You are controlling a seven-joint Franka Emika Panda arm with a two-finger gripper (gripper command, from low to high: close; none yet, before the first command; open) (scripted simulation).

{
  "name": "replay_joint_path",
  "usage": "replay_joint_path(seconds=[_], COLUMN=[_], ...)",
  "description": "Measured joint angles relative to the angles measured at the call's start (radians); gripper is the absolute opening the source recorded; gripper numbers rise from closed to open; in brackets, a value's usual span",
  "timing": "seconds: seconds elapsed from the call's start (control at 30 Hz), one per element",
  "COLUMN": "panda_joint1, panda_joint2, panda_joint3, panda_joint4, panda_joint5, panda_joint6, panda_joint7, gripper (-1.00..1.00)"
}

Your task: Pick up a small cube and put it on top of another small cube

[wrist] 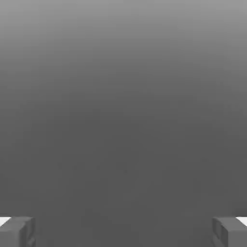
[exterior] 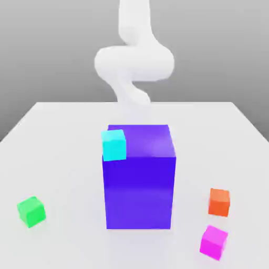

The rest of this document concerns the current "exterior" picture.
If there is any small cyan cube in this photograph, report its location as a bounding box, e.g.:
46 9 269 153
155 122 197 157
100 129 127 162

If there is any small orange cube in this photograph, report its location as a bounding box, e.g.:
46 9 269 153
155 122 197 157
208 188 231 218

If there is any small green cube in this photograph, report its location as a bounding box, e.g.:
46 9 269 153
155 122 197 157
16 195 47 229

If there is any small magenta cube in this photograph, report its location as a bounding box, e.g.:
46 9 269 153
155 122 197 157
199 224 229 262

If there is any large purple box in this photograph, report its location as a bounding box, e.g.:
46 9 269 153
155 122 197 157
102 124 177 230

